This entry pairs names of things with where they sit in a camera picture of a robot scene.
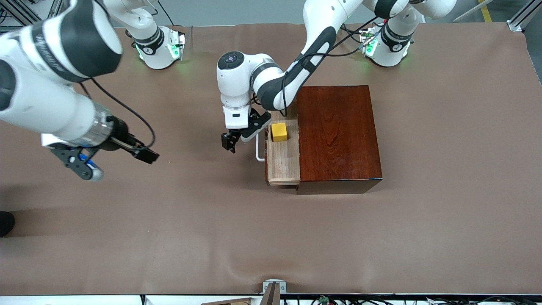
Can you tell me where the brown table cover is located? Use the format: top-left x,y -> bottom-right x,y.
0,22 -> 542,296

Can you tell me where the black round object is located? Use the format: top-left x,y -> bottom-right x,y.
0,211 -> 16,238

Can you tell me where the dark wooden drawer cabinet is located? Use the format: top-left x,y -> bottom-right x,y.
295,86 -> 383,195

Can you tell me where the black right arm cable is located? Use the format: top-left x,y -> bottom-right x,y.
78,78 -> 156,150

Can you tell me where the black base cable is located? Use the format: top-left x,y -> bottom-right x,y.
341,23 -> 365,43
161,0 -> 178,27

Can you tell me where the metal clamp bracket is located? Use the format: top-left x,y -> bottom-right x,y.
259,280 -> 288,305

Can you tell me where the aluminium frame profile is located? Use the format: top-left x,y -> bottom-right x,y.
0,0 -> 64,30
507,0 -> 542,33

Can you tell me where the light wooden board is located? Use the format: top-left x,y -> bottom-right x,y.
201,297 -> 254,305

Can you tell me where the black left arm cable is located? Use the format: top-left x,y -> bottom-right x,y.
280,15 -> 382,118

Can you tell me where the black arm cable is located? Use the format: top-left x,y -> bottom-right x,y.
78,78 -> 156,150
280,15 -> 382,118

